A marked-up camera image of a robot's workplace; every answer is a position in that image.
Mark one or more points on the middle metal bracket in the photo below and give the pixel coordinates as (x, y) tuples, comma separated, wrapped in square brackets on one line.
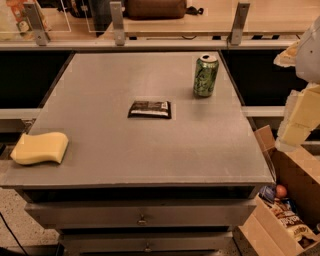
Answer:
[(117, 20)]

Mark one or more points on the lower grey drawer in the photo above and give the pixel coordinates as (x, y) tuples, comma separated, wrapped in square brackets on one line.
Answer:
[(145, 242)]

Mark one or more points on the blue round object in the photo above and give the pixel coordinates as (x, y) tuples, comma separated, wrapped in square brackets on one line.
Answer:
[(267, 193)]

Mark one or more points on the brown chip bag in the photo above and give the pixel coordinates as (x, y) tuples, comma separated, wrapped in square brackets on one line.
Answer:
[(293, 223)]

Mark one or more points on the dark snack packet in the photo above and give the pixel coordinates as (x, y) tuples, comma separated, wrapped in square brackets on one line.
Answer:
[(150, 109)]

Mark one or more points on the cardboard box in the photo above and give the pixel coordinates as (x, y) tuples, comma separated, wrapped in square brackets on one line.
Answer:
[(299, 172)]

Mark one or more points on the upper grey drawer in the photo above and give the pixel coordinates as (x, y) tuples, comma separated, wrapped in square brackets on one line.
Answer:
[(136, 214)]

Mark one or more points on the brown bag on counter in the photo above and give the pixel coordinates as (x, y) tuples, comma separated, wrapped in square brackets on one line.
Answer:
[(155, 9)]

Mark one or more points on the red apple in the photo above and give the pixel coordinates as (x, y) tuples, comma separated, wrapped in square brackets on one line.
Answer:
[(281, 191)]

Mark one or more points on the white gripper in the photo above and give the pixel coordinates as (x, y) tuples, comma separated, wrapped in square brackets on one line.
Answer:
[(309, 55)]

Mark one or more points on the left metal bracket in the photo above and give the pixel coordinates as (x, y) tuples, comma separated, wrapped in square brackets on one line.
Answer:
[(34, 17)]

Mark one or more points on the metal bracket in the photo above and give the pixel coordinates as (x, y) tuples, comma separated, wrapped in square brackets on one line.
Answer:
[(239, 21), (117, 20), (34, 17)]

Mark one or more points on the grey drawer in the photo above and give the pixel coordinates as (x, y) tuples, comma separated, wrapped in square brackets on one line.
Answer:
[(145, 242), (136, 214)]

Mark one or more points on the green soda can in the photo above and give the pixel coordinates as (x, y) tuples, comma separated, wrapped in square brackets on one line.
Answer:
[(205, 75)]

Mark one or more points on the right metal bracket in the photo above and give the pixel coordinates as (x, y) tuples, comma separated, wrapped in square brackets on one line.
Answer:
[(239, 21)]

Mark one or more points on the colourful package behind glass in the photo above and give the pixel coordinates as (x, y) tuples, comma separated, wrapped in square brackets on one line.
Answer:
[(19, 13)]

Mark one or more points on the yellow sponge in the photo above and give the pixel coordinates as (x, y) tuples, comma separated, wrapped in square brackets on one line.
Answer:
[(32, 149)]

